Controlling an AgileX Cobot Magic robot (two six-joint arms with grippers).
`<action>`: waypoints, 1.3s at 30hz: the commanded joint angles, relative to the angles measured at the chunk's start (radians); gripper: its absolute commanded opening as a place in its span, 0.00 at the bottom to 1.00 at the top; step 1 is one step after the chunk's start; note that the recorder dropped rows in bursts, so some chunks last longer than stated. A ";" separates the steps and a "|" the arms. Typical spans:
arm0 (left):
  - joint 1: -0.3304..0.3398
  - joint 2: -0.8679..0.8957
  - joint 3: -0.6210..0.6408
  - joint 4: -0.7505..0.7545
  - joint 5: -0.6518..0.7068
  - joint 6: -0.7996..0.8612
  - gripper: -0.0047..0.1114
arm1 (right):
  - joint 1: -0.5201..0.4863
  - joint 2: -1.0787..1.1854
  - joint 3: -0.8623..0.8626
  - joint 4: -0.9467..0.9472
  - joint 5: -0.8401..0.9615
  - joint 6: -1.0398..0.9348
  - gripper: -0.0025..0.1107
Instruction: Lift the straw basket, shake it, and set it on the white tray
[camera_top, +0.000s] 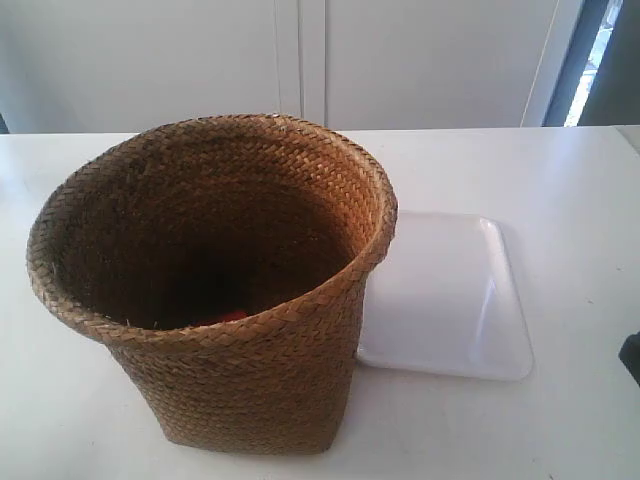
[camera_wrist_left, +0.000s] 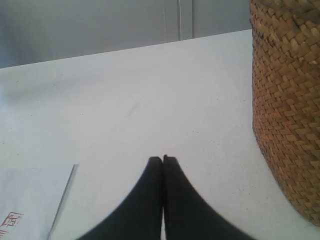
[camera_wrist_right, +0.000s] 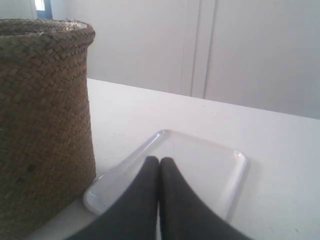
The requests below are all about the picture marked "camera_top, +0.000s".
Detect brown woven wicker basket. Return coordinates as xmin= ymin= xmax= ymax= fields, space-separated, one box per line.
xmin=26 ymin=114 xmax=398 ymax=454

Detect red round objects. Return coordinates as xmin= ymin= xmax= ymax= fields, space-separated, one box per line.
xmin=197 ymin=310 xmax=247 ymax=326

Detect white square plastic tray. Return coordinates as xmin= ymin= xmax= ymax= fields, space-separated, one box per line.
xmin=357 ymin=211 xmax=534 ymax=381

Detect dark object at right edge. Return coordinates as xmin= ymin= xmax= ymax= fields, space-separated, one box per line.
xmin=618 ymin=332 xmax=640 ymax=385

